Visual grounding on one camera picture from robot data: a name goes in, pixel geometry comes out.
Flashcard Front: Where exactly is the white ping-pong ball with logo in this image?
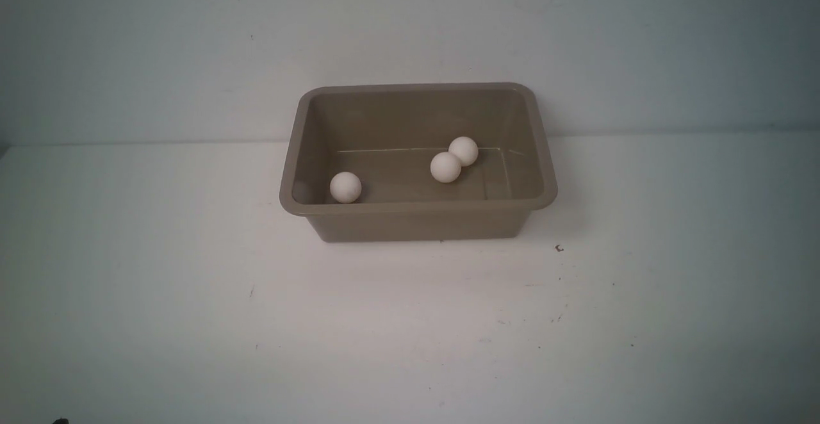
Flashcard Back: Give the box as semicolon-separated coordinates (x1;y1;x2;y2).
330;171;363;204

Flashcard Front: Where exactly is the tan plastic storage bin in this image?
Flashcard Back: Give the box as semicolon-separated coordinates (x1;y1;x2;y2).
279;83;557;243

